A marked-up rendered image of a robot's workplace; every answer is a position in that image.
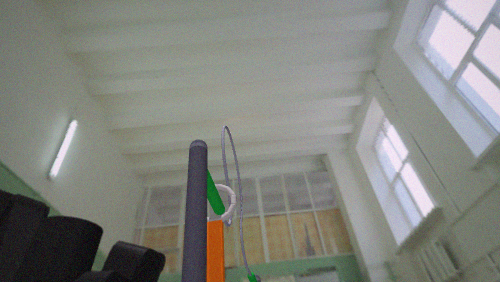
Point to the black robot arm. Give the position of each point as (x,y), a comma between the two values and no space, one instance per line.
(34,248)

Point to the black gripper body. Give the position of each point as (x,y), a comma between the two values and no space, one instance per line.
(102,276)

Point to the orange handle with grey loop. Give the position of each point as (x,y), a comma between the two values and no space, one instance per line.
(215,240)

